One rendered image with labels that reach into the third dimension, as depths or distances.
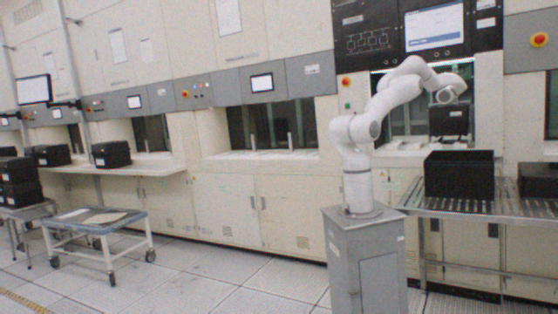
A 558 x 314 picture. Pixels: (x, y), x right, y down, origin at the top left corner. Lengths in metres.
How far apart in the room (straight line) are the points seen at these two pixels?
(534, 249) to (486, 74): 0.95
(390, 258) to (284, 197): 1.21
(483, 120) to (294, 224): 1.43
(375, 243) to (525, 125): 1.03
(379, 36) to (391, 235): 1.18
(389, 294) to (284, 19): 1.76
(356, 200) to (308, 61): 1.13
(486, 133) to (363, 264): 0.99
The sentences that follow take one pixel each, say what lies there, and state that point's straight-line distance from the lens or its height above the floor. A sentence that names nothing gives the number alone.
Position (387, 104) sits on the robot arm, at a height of 1.21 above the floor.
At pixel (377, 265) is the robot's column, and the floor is 0.57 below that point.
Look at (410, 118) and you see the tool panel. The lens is 2.95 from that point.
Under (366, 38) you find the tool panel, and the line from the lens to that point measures 2.12.
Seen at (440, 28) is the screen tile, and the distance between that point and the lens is 2.04.
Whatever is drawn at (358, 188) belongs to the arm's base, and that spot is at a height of 0.88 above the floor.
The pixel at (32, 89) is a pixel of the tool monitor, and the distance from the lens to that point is 4.03.
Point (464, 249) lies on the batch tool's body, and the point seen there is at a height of 0.32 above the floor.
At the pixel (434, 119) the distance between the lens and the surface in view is 2.24.
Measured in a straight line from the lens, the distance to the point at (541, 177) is 1.68.
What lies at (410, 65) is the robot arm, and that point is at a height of 1.37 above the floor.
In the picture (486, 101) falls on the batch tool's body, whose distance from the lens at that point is 1.97.
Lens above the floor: 1.28
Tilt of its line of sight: 10 degrees down
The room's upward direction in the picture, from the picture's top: 6 degrees counter-clockwise
